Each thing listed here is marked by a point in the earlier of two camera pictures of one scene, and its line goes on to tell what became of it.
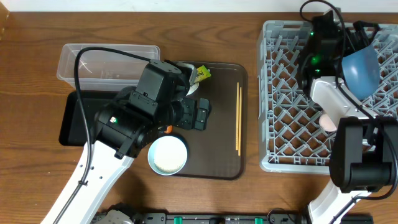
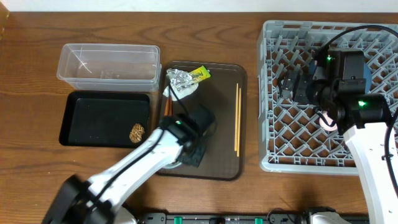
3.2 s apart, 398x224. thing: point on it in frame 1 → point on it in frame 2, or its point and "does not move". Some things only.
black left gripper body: x=184 y=111 → x=196 y=155
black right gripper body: x=349 y=46 → x=300 y=94
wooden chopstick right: x=239 y=122 does not move
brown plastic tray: x=220 y=152 does not move
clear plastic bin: x=104 y=71 does not move
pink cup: x=326 y=123 does not move
